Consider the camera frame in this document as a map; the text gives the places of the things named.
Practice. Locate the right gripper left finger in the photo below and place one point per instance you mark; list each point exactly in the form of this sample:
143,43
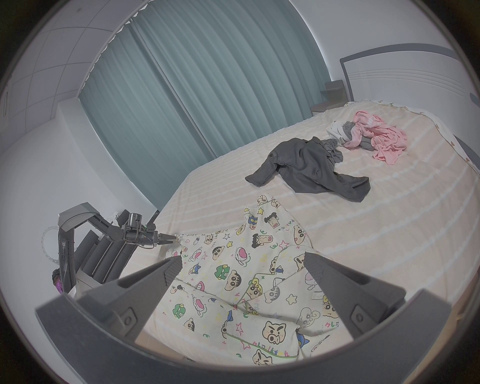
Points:
127,300

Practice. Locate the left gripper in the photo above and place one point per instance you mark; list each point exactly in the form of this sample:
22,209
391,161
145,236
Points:
148,239

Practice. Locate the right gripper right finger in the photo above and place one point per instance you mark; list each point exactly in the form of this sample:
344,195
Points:
356,300

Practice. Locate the white printed pyjama top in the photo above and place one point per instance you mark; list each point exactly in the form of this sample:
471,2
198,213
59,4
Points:
232,281

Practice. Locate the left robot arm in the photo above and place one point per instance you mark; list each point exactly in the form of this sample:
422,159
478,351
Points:
77,215

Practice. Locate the pile of clothes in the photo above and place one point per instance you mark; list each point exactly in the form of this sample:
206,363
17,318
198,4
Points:
386,138

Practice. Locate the bed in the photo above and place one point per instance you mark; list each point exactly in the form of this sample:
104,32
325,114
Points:
375,225

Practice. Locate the black T-shirt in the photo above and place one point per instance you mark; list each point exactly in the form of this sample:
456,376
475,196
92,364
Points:
307,168

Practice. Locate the blue-green curtain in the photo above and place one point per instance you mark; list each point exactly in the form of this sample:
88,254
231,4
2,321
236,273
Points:
187,93

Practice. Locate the grey bedside table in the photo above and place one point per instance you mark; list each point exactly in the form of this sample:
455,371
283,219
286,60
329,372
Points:
330,103

